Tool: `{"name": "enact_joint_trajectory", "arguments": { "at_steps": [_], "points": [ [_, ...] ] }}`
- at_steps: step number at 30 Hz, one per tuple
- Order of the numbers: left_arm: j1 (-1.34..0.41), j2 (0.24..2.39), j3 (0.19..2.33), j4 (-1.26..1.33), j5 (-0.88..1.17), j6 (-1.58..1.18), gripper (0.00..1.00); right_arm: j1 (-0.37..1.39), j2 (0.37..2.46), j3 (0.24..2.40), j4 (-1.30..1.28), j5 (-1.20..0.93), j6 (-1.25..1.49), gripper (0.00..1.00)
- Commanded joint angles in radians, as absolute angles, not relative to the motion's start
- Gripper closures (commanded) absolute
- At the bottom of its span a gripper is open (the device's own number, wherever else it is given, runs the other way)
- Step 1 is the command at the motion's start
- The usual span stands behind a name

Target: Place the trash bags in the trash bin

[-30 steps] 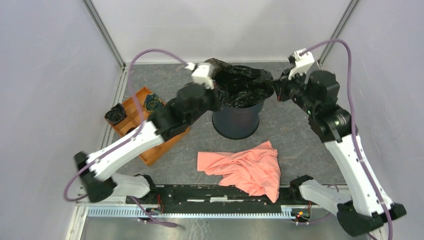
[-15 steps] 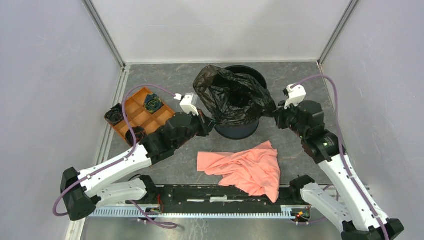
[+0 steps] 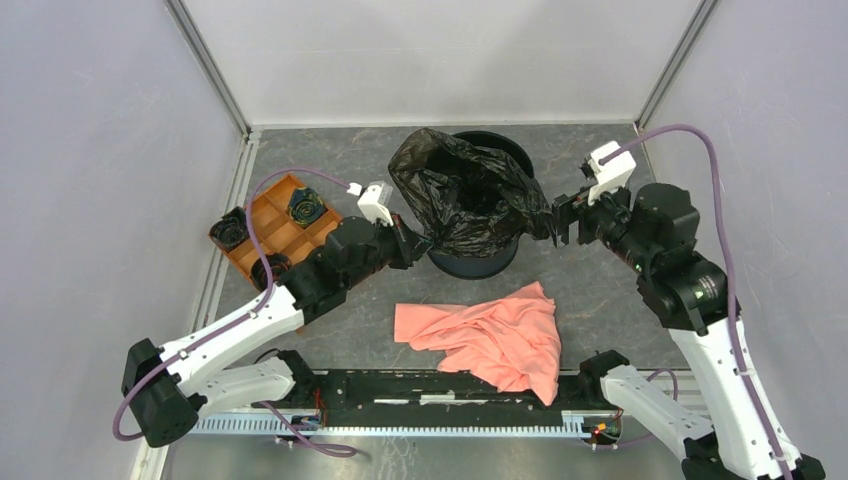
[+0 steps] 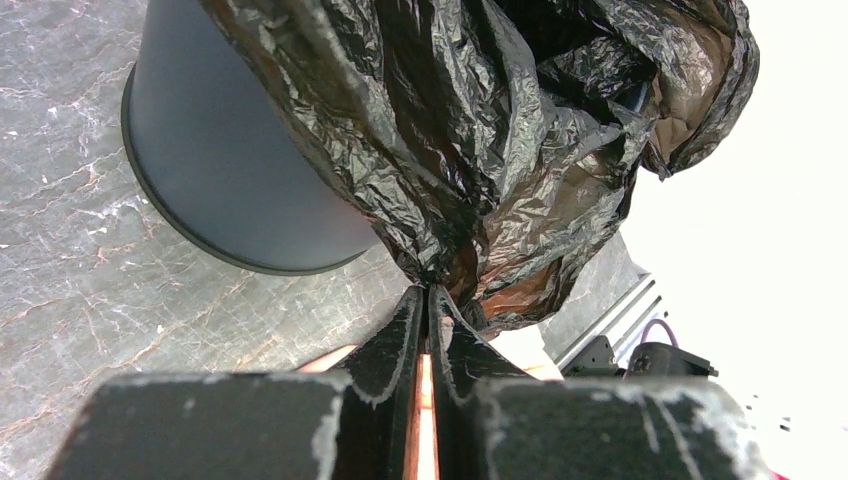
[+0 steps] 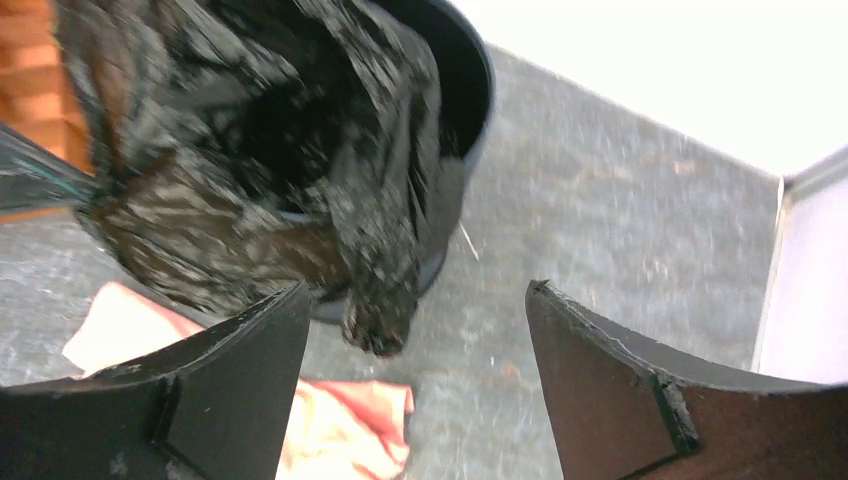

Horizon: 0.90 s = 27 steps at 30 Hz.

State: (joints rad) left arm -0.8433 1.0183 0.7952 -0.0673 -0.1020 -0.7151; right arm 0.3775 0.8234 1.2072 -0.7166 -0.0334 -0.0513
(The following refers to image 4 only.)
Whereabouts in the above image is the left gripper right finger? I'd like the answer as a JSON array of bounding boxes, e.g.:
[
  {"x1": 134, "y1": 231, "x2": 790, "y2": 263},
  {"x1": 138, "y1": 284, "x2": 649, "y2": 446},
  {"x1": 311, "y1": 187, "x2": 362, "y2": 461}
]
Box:
[{"x1": 427, "y1": 286, "x2": 772, "y2": 479}]

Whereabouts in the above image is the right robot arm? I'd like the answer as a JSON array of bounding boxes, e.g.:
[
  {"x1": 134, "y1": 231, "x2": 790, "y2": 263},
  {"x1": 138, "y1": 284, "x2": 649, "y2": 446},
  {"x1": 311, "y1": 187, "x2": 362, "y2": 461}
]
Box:
[{"x1": 560, "y1": 335, "x2": 719, "y2": 378}]

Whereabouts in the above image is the black trash bag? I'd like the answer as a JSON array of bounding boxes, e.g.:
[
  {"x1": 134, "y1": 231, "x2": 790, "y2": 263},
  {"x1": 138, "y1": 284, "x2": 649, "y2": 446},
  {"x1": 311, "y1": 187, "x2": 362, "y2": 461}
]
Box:
[{"x1": 203, "y1": 1, "x2": 760, "y2": 334}]

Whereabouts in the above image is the dark blue trash bin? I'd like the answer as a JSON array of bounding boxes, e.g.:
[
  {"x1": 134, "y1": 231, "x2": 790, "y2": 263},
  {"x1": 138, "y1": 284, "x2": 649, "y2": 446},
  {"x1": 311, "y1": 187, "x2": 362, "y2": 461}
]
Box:
[{"x1": 121, "y1": 1, "x2": 378, "y2": 276}]

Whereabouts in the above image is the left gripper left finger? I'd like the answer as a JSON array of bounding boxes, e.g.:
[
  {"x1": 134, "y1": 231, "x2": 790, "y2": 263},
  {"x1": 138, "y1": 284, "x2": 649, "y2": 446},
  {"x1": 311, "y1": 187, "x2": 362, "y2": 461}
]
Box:
[{"x1": 47, "y1": 287, "x2": 424, "y2": 479}]

